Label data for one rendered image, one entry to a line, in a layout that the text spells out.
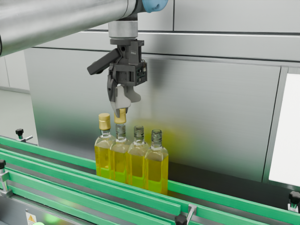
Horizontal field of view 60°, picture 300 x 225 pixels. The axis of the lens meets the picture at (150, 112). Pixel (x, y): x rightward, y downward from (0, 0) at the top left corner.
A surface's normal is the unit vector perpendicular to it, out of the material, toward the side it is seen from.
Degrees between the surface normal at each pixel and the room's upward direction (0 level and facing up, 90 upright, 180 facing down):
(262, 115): 90
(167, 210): 90
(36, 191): 90
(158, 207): 90
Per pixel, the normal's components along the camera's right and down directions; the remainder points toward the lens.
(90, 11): 0.82, 0.38
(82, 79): -0.42, 0.30
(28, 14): 0.80, 0.13
